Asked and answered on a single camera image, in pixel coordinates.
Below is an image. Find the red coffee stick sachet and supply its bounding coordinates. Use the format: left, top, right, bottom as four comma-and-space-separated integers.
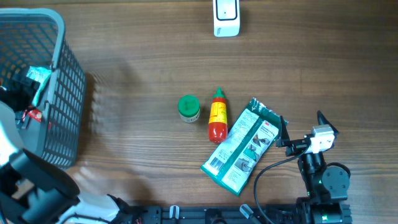
21, 106, 45, 124

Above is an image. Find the green white glove package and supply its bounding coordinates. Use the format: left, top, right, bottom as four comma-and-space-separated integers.
201, 98, 280, 195

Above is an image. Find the green lid jar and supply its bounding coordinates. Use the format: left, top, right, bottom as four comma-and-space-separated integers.
178, 95, 200, 123

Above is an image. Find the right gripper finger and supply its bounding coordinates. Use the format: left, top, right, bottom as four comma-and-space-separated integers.
276, 116, 290, 147
317, 110, 339, 136

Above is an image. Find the grey plastic mesh basket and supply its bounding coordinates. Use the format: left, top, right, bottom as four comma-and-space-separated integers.
1, 8, 86, 169

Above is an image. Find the white barcode scanner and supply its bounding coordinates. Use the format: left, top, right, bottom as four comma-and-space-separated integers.
213, 0, 241, 37

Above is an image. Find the teal wet wipes pack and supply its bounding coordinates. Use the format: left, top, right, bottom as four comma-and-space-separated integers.
26, 66, 52, 106

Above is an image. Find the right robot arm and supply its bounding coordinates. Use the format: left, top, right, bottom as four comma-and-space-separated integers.
276, 111, 353, 223

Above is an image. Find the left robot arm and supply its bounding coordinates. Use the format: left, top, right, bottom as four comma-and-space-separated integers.
1, 75, 132, 223

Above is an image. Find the red chili sauce bottle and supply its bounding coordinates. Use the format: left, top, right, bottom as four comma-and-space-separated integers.
208, 87, 228, 143

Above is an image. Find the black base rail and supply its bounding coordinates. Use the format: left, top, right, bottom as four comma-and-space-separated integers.
124, 203, 353, 224

